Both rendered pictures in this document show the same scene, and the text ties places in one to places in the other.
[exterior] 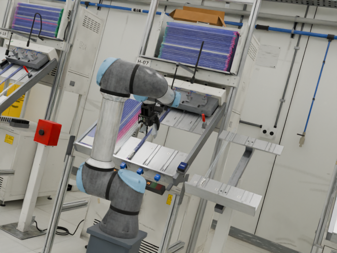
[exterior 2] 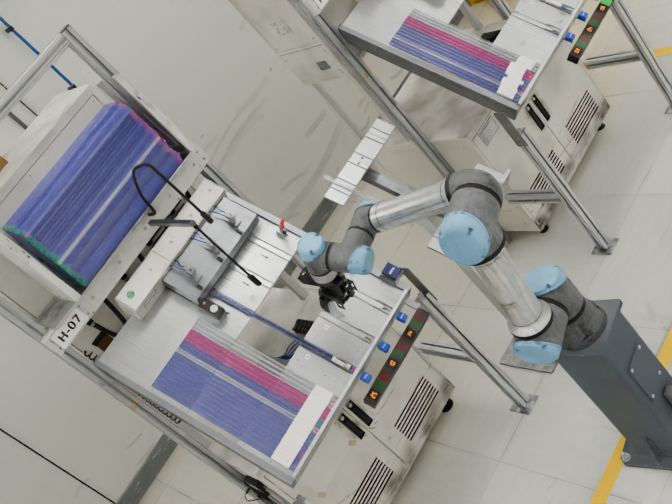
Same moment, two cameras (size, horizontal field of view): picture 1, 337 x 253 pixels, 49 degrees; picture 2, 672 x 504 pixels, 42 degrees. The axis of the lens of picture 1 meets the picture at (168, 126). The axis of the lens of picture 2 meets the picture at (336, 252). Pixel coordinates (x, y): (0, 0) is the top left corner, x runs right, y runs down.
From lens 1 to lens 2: 207 cm
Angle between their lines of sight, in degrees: 53
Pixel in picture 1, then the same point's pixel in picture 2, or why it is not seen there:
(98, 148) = (533, 302)
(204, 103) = (235, 220)
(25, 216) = not seen: outside the picture
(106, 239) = (613, 330)
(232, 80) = (198, 156)
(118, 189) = (567, 295)
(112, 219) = (590, 319)
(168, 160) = (362, 299)
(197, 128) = (284, 246)
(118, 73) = (491, 214)
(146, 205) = (357, 391)
